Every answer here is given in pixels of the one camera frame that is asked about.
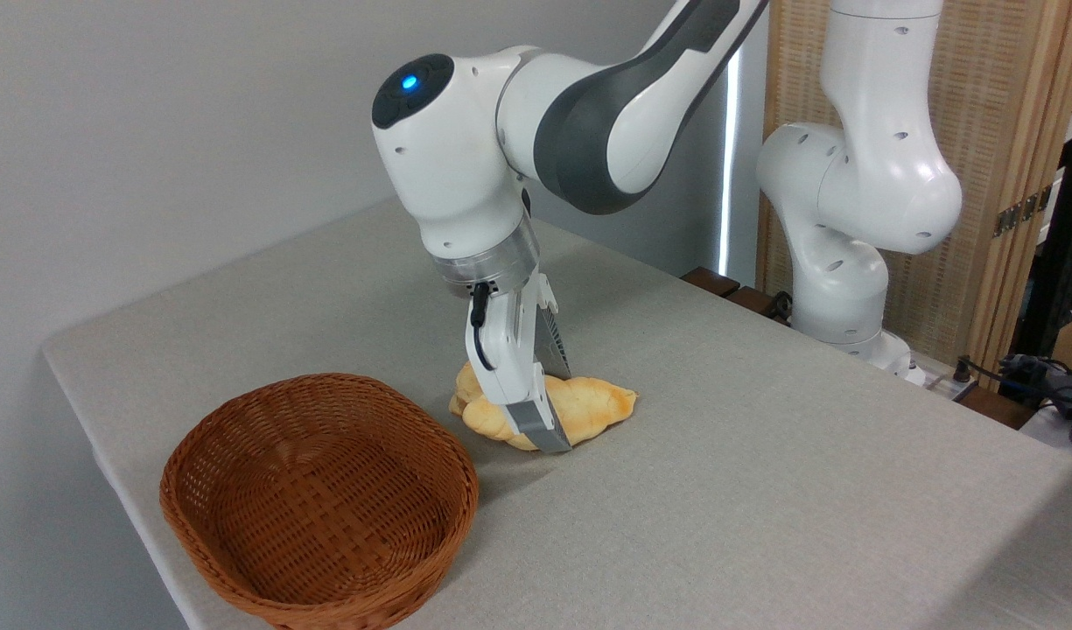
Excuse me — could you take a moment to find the black upright stand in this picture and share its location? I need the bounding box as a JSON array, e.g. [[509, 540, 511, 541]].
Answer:
[[1015, 52, 1072, 360]]

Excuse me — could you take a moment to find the brown wicker basket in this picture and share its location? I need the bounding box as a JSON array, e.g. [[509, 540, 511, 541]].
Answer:
[[159, 373, 480, 630]]

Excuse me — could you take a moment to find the small round bread roll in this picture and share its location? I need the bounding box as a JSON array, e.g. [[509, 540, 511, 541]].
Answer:
[[449, 360, 486, 416]]

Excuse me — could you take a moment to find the grey tablecloth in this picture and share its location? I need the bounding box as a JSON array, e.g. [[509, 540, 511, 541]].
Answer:
[[42, 188, 1072, 630]]

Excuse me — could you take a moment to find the long braided bread loaf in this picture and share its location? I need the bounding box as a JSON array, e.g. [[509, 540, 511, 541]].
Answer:
[[459, 374, 640, 452]]

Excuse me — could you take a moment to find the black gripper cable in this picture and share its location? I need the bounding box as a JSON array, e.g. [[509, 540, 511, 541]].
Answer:
[[470, 282, 494, 368]]

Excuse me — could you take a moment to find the dark brown wooden board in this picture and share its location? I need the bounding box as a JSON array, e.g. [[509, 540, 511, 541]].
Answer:
[[681, 267, 1037, 431]]

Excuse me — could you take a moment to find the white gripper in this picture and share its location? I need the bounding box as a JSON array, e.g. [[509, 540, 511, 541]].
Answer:
[[464, 269, 574, 454]]

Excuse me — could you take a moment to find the black cable bundle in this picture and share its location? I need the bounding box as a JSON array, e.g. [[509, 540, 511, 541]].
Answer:
[[952, 348, 1072, 423]]

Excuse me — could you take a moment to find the wooden rattan folding screen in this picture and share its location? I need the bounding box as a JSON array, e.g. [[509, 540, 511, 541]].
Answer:
[[757, 0, 1072, 379]]

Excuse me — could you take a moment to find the brass screen hinge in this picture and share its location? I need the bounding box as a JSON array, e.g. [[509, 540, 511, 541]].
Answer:
[[993, 184, 1054, 238]]

